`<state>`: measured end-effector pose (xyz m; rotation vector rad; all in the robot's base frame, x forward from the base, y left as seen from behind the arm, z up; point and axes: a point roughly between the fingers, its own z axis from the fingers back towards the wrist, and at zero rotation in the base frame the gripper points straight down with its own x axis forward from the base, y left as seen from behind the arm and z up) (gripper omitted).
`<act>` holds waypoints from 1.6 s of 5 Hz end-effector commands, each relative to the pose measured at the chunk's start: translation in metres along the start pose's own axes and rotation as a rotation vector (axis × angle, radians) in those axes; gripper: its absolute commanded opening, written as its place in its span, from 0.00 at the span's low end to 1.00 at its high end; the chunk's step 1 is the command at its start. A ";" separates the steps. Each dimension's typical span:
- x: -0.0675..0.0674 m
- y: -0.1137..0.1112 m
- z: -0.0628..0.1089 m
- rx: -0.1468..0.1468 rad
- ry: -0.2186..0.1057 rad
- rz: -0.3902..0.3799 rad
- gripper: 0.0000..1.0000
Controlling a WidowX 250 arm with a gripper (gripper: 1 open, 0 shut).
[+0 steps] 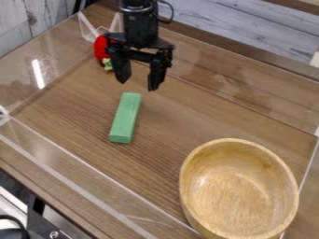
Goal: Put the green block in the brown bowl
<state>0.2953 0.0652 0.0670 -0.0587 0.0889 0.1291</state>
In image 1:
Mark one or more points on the green rectangular block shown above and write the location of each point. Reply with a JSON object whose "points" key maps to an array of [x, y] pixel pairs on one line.
{"points": [[124, 121]]}

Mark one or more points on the brown wooden bowl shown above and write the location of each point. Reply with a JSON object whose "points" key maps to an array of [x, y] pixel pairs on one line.
{"points": [[237, 191]]}

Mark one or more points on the clear acrylic tray enclosure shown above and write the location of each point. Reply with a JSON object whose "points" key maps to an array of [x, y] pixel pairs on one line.
{"points": [[117, 189]]}

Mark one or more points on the black metal table frame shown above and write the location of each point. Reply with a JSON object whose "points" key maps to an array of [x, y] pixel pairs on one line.
{"points": [[40, 228]]}

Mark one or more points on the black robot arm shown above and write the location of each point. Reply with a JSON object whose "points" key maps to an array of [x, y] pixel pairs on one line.
{"points": [[160, 5]]}

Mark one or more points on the red toy strawberry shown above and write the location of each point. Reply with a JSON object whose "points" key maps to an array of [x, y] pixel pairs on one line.
{"points": [[100, 54]]}

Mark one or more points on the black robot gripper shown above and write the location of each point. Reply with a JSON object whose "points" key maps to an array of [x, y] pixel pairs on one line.
{"points": [[137, 43]]}

